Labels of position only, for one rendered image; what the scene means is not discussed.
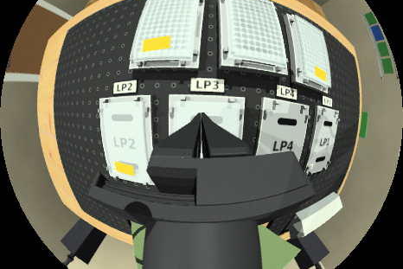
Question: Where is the white operator button panel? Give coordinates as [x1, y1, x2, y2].
[285, 172, 347, 239]

